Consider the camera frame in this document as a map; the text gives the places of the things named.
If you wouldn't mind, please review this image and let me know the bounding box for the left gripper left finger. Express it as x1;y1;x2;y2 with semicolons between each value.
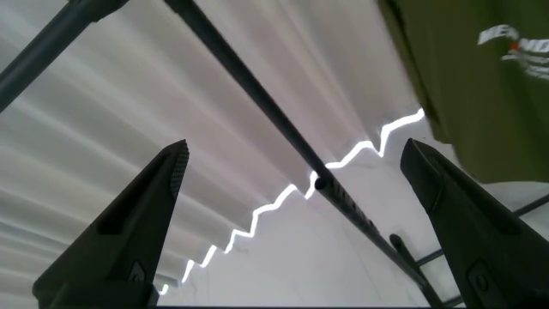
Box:
32;138;190;309

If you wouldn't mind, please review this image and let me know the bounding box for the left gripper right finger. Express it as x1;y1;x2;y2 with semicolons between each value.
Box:
400;137;549;309

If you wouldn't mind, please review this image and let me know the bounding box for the black clothes rack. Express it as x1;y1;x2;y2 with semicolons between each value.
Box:
0;0;549;309

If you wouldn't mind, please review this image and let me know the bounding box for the green short-sleeved shirt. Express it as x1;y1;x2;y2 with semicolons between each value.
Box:
376;0;549;185

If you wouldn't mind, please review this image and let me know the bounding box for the white curtain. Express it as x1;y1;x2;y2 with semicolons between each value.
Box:
0;0;426;298

